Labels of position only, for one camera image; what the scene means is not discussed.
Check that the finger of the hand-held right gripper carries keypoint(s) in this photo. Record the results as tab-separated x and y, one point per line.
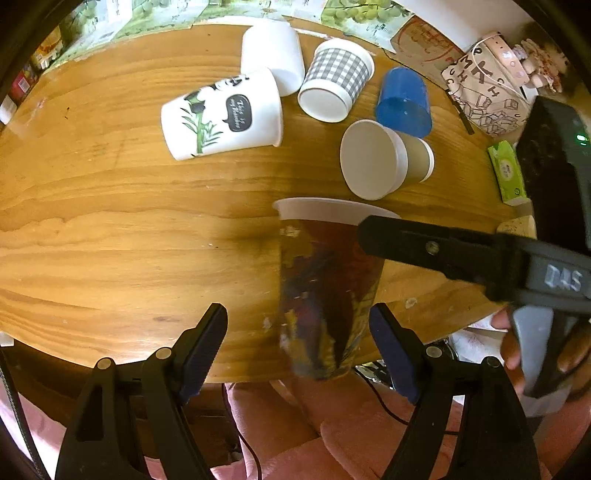
415	244

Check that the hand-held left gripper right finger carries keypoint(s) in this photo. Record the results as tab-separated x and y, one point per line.
392	350

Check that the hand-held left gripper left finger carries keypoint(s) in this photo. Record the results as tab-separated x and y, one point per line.
203	350

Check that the dark colourful paper cup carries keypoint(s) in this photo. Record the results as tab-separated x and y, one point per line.
323	286

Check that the brown paper cup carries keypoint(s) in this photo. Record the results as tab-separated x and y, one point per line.
369	157

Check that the blue plastic cup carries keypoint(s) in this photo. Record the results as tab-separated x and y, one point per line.
402	106

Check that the grey checked paper cup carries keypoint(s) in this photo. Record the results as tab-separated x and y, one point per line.
337	74

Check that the white cup with bamboo print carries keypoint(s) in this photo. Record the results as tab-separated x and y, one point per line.
217	115

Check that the plain white cup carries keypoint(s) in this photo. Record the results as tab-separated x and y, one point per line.
272	50

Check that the person's right hand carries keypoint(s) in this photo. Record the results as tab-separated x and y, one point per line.
575	355

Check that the black device with green light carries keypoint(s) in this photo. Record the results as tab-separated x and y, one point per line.
551	170

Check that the green tissue pack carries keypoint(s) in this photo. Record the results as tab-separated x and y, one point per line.
508	173

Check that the printed fabric pouch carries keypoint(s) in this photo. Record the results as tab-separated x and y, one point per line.
485	99

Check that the brown cardboard piece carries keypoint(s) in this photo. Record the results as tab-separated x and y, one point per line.
422	44

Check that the floral cloth toy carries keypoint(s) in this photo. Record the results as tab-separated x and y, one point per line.
545	60

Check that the white paper sheet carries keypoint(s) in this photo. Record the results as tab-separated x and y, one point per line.
461	16

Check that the grape print sheet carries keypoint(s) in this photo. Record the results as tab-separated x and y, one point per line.
355	11

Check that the stack of colourful boxes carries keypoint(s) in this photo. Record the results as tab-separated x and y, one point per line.
32	69

